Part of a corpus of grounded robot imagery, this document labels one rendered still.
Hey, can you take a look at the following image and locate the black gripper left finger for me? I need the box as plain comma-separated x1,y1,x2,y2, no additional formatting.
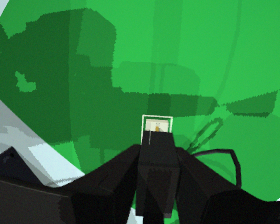
0,144,141,224

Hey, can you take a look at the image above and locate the black rectangular block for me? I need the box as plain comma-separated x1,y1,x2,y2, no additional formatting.
0,147,43,185

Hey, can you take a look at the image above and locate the green circuit board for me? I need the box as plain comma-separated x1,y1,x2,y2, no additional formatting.
0,0,280,201

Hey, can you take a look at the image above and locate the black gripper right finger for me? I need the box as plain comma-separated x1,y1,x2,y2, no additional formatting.
175,147,280,224

